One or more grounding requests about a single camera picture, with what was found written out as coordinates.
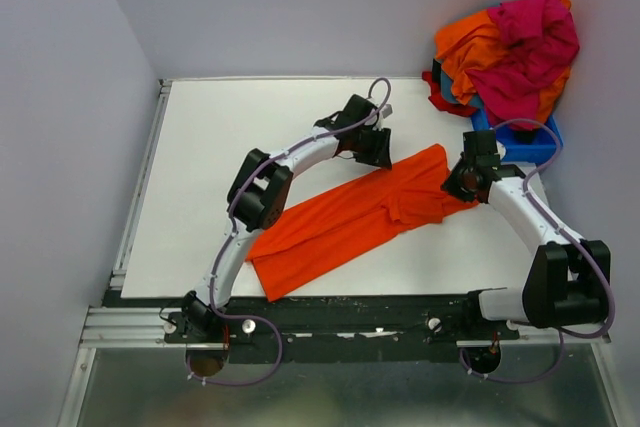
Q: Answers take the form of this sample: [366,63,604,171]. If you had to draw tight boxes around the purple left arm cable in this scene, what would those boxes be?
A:
[187,77,392,388]

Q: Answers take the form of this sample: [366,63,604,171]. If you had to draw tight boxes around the blue plastic bin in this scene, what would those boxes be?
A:
[471,109,563,165]

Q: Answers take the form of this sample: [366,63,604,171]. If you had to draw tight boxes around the red t shirt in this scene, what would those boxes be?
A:
[422,71,477,118]

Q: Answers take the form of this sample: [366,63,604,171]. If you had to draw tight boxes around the orange t shirt in pile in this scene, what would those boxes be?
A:
[433,0,574,131]

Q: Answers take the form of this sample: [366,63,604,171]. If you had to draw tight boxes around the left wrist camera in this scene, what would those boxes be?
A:
[377,104,393,123]

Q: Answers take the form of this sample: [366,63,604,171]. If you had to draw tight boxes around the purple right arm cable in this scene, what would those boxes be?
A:
[459,118,615,383]

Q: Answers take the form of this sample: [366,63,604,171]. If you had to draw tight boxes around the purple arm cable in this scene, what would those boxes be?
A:
[459,118,615,383]
[187,77,392,388]

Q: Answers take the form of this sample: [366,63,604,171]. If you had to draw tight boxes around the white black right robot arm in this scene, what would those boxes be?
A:
[442,130,615,339]

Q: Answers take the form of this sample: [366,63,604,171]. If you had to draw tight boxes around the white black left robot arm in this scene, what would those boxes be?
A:
[181,94,392,342]

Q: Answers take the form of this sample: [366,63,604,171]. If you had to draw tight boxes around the teal blue t shirt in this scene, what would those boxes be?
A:
[440,70,484,109]

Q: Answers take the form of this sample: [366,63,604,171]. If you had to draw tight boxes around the aluminium extrusion rail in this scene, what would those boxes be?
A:
[79,307,177,349]

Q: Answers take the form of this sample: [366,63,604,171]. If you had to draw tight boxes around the bright orange t shirt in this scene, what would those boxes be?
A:
[247,144,478,302]

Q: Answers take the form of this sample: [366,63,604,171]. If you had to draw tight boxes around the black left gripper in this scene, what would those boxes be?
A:
[350,125,392,170]

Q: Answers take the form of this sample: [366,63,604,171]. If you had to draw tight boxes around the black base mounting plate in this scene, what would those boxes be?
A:
[102,290,519,367]

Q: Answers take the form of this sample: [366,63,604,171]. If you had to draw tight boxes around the magenta t shirt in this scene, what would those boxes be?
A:
[467,0,580,131]

